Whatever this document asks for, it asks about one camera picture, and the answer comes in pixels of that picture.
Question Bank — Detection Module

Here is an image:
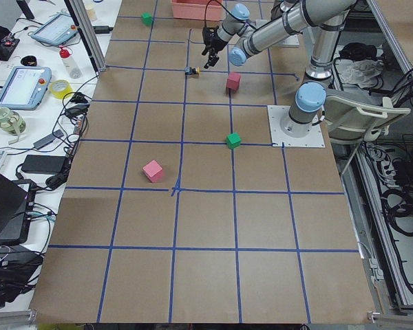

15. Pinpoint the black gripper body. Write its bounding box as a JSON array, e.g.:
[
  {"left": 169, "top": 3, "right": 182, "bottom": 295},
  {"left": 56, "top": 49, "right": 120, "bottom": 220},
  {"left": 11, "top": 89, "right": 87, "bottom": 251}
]
[{"left": 202, "top": 27, "right": 227, "bottom": 52}]

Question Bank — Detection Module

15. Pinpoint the yellow push button switch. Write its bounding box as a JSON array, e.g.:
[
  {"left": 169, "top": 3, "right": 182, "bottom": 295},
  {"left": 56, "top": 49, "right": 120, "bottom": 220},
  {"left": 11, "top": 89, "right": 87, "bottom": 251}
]
[{"left": 184, "top": 67, "right": 200, "bottom": 76}]

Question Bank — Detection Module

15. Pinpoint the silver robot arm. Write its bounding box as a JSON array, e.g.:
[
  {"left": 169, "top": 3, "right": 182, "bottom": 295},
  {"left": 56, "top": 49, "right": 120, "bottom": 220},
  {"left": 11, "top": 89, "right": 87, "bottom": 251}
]
[
  {"left": 202, "top": 1, "right": 356, "bottom": 89},
  {"left": 277, "top": 0, "right": 299, "bottom": 47}
]

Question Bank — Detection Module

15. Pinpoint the pink cube near center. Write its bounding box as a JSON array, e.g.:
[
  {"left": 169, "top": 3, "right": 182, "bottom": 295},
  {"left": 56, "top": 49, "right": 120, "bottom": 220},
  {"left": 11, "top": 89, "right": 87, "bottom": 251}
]
[{"left": 226, "top": 71, "right": 242, "bottom": 92}]

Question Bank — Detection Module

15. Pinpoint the pink cube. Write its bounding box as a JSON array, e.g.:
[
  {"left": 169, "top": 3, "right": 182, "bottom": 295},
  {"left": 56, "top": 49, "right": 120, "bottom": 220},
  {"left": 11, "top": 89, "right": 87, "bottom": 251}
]
[
  {"left": 142, "top": 159, "right": 165, "bottom": 183},
  {"left": 226, "top": 71, "right": 242, "bottom": 92}
]

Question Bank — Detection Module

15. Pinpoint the pink plastic bin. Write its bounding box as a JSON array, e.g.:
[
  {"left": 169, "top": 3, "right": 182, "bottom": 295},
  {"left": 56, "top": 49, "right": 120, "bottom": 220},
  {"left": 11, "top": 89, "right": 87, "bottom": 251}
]
[{"left": 171, "top": 0, "right": 224, "bottom": 21}]

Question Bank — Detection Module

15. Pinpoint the green cube at corner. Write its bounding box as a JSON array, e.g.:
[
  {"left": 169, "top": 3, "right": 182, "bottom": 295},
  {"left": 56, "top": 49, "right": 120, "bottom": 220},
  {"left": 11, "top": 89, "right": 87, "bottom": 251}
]
[{"left": 141, "top": 12, "right": 153, "bottom": 26}]

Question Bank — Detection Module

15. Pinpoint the green cube near center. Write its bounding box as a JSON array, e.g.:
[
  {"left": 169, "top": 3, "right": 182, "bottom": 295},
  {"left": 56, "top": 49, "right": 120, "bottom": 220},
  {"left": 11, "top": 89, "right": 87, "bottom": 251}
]
[{"left": 226, "top": 132, "right": 242, "bottom": 150}]

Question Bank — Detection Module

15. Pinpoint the pink cube far side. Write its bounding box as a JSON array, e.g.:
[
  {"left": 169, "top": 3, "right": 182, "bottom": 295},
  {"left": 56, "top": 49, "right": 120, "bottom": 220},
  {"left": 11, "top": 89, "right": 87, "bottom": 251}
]
[{"left": 142, "top": 159, "right": 165, "bottom": 183}]

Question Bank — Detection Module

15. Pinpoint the clear squeeze bottle red cap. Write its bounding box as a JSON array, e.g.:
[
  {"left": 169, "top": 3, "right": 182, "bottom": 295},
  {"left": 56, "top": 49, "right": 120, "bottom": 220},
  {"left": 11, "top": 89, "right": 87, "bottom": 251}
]
[{"left": 59, "top": 46, "right": 82, "bottom": 79}]

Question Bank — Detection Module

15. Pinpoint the upper teach pendant tablet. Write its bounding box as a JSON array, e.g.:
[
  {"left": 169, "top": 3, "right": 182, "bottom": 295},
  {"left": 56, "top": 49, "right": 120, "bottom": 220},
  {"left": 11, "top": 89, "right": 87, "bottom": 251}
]
[{"left": 30, "top": 13, "right": 78, "bottom": 46}]

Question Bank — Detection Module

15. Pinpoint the teach pendant tablet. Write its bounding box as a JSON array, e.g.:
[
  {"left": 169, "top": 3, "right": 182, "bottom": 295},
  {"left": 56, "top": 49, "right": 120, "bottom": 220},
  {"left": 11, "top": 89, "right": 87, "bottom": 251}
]
[
  {"left": 0, "top": 66, "right": 52, "bottom": 111},
  {"left": 30, "top": 13, "right": 78, "bottom": 46}
]

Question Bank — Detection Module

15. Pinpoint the yellow tape roll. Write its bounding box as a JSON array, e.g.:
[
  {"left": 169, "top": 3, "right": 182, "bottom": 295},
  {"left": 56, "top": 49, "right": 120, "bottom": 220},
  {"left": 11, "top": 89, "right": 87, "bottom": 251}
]
[{"left": 49, "top": 80, "right": 73, "bottom": 100}]

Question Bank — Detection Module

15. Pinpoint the white office chair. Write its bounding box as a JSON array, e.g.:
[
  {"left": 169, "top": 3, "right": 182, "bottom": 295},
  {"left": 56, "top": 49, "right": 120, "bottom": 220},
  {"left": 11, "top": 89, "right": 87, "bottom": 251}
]
[{"left": 324, "top": 95, "right": 411, "bottom": 144}]

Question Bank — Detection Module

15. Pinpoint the black round container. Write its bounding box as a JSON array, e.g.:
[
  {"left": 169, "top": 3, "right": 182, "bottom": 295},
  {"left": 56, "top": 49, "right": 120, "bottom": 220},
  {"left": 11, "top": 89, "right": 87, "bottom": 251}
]
[{"left": 21, "top": 55, "right": 38, "bottom": 67}]

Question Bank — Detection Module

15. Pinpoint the lower teach pendant tablet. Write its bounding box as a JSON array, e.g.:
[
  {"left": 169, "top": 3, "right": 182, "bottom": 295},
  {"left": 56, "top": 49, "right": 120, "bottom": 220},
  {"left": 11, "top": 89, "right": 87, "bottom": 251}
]
[{"left": 0, "top": 66, "right": 52, "bottom": 111}]

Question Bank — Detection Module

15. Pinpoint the black power adapter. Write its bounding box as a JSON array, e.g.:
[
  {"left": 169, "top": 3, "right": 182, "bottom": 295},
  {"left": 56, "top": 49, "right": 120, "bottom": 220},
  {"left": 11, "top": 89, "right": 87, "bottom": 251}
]
[{"left": 21, "top": 155, "right": 67, "bottom": 175}]

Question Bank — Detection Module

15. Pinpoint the black laptop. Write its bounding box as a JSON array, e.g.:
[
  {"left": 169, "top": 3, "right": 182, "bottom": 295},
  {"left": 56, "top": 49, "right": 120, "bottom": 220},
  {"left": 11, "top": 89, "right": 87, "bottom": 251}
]
[{"left": 0, "top": 173, "right": 36, "bottom": 246}]

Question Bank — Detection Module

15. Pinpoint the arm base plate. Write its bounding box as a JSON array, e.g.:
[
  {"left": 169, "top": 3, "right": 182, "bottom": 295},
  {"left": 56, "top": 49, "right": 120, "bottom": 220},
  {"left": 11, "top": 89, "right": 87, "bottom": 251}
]
[{"left": 267, "top": 105, "right": 325, "bottom": 148}]

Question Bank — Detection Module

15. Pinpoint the aluminium frame post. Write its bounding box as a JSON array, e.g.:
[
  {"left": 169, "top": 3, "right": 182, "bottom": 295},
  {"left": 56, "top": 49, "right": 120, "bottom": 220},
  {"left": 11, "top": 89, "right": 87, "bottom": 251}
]
[{"left": 64, "top": 0, "right": 107, "bottom": 74}]

